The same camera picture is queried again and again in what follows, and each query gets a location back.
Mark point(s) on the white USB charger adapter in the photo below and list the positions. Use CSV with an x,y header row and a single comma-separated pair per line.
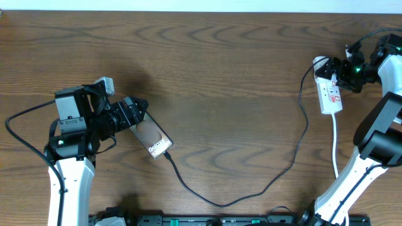
x,y
319,67

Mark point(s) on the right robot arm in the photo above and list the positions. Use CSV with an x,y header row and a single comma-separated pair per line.
x,y
377,146

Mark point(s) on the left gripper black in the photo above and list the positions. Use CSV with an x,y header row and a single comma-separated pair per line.
x,y
134,117

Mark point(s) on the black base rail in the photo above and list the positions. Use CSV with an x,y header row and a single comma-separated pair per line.
x,y
157,220

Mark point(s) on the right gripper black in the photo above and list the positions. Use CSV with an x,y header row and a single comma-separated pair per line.
x,y
342,64

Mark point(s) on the white power strip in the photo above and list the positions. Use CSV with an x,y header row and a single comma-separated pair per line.
x,y
328,96

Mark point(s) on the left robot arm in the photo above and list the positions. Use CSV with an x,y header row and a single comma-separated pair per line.
x,y
86,118

